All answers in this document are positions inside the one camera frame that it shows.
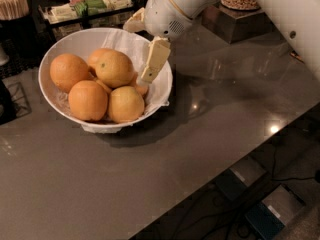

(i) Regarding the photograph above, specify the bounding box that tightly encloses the black tea bag tray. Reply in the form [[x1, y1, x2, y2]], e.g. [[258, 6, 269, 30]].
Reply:
[[38, 0, 134, 40]]

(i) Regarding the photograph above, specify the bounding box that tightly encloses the black wire rack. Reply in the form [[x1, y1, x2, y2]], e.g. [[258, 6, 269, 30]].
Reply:
[[0, 80, 32, 125]]

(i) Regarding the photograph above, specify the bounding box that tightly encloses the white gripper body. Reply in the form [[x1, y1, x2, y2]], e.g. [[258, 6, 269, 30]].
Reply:
[[144, 0, 193, 40]]

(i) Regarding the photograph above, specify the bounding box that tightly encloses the white bowl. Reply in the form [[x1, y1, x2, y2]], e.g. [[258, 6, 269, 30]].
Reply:
[[37, 27, 174, 134]]

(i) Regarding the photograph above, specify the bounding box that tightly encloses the floor power box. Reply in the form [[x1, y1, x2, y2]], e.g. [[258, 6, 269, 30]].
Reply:
[[215, 157, 266, 201], [245, 185, 305, 240]]

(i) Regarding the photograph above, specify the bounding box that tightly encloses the white paper bowl liner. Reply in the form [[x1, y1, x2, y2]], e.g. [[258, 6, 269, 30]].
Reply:
[[54, 28, 174, 134]]

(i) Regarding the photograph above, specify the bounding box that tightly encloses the upper floor power box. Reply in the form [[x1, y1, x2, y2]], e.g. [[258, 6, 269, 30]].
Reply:
[[215, 157, 266, 201]]

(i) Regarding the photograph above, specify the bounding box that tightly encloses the small right orange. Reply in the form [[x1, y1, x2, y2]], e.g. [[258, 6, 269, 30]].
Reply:
[[129, 72, 149, 97]]

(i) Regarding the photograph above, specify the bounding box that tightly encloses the wooden stir stick holder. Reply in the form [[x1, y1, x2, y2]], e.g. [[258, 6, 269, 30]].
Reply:
[[0, 0, 29, 20]]

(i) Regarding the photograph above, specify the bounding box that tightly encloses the front right yellowish orange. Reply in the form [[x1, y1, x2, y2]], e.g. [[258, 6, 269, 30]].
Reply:
[[108, 86, 145, 123]]

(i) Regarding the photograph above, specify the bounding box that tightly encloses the back hidden orange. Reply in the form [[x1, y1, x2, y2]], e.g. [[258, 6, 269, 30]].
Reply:
[[87, 48, 110, 77]]

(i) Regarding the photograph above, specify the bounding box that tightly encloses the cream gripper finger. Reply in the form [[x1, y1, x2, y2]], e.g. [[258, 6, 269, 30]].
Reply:
[[123, 7, 145, 33], [140, 37, 171, 84]]

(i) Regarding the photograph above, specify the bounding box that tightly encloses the lower floor power box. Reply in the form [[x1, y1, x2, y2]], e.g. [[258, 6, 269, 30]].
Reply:
[[245, 185, 305, 240]]

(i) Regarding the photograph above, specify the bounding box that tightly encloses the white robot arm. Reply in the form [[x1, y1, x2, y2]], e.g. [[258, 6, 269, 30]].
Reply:
[[124, 0, 320, 79]]

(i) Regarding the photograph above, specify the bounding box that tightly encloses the glass cereal jar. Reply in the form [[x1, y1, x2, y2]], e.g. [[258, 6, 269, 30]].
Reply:
[[221, 0, 260, 11]]

